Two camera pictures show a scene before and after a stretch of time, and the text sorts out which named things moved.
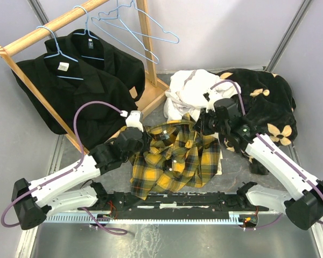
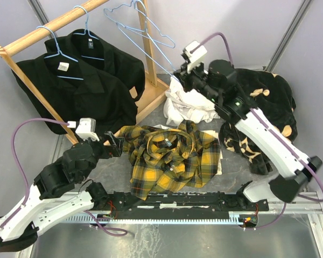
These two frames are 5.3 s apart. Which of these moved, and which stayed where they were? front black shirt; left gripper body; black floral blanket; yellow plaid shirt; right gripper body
Moved: left gripper body; right gripper body
Stayed: yellow plaid shirt; front black shirt; black floral blanket
